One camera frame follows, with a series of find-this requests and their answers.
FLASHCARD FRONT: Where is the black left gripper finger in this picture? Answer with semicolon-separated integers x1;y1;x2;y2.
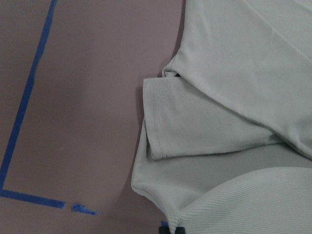
158;226;169;234

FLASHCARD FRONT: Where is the olive green long-sleeve shirt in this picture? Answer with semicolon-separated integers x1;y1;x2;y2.
131;0;312;234

